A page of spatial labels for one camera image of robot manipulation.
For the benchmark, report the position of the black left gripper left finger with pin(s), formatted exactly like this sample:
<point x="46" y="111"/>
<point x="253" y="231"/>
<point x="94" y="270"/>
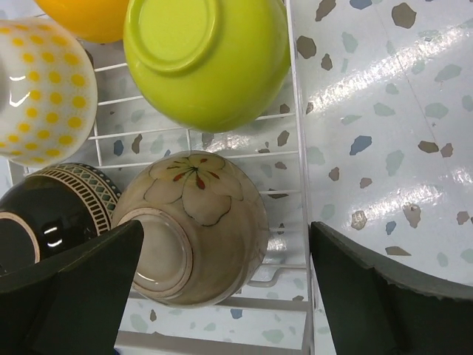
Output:
<point x="71" y="303"/>

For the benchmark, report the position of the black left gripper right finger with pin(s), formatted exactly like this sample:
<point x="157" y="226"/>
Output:
<point x="376" y="305"/>

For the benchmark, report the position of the lime green bowl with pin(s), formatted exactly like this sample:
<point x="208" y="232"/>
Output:
<point x="209" y="65"/>

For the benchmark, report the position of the yellow orange bowl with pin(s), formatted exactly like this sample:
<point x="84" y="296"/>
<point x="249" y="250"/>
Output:
<point x="98" y="21"/>

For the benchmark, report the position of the black patterned bowl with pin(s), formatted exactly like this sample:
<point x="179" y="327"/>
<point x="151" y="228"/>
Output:
<point x="53" y="210"/>

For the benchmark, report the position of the beige flower painted bowl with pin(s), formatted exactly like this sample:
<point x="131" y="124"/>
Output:
<point x="205" y="228"/>

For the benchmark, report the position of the white yellow dotted bowl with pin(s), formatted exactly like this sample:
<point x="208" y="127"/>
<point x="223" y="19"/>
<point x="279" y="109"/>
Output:
<point x="49" y="94"/>

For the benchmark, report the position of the white wire dish rack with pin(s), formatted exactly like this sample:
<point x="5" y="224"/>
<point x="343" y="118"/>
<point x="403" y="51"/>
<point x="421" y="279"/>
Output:
<point x="271" y="314"/>

